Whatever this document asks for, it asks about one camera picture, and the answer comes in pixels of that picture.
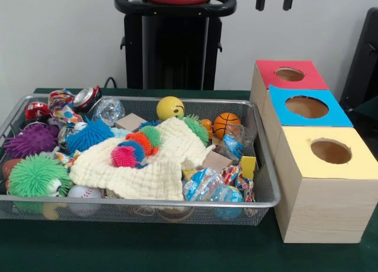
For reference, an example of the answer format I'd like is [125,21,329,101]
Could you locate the colourful heart print cloth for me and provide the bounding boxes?
[220,164,256,203]

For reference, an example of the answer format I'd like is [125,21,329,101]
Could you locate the wooden box with three holes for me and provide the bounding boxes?
[249,59,378,245]

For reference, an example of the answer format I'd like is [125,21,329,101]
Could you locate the shallow mesh bin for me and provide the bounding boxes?
[0,93,281,227]

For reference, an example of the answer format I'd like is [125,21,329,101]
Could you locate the orange basketball toy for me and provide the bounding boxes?
[213,112,242,138]

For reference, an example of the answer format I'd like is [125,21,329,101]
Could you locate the dark green tablecloth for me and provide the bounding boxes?
[353,95,378,116]
[0,88,378,272]

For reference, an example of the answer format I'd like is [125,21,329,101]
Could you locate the yellow smiley ball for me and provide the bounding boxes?
[156,96,185,121]

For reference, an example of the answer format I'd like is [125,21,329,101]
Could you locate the yellow foam block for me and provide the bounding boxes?
[239,156,257,181]

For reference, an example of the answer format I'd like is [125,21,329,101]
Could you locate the crushed red soda can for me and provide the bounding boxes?
[72,85,103,113]

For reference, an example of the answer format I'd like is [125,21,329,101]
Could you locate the multicolour spiky caterpillar toy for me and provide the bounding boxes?
[110,125,162,169]

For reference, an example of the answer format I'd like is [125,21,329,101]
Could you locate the cream knitted cloth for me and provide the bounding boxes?
[69,116,216,202]

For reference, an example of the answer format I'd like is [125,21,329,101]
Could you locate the large blue spiky ball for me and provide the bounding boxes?
[65,118,116,154]

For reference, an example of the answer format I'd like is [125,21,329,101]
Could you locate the purple spiky ball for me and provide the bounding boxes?
[2,123,60,160]

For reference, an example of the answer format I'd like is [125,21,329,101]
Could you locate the large green spiky ball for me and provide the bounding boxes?
[7,153,73,197]

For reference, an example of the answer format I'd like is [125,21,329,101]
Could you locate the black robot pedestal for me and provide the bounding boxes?
[113,0,237,91]

